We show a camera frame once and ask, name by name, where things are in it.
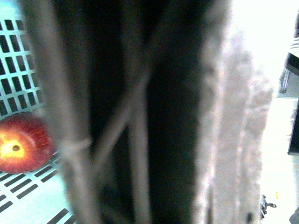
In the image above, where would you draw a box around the light blue plastic basket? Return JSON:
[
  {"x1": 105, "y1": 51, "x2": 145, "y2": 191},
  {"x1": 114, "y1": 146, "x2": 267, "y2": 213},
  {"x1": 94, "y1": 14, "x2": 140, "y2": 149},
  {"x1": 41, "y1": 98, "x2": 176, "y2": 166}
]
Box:
[{"x1": 0, "y1": 0, "x2": 76, "y2": 224}]

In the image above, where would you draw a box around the brown left gripper right finger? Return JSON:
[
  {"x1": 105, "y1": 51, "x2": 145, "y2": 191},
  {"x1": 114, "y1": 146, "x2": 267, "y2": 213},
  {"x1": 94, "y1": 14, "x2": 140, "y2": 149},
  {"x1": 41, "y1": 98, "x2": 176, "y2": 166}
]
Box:
[{"x1": 196, "y1": 0, "x2": 273, "y2": 224}]

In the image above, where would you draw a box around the brown left gripper left finger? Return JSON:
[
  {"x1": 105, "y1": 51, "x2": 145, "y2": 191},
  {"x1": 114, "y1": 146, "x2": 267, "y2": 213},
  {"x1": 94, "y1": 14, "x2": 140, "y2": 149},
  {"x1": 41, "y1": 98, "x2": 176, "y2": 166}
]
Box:
[{"x1": 22, "y1": 0, "x2": 201, "y2": 224}]

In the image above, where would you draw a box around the red yellow apple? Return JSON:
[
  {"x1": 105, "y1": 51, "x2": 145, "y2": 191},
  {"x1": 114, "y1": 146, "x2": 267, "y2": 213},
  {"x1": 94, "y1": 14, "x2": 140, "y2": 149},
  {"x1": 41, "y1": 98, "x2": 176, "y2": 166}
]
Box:
[{"x1": 0, "y1": 112, "x2": 56, "y2": 174}]

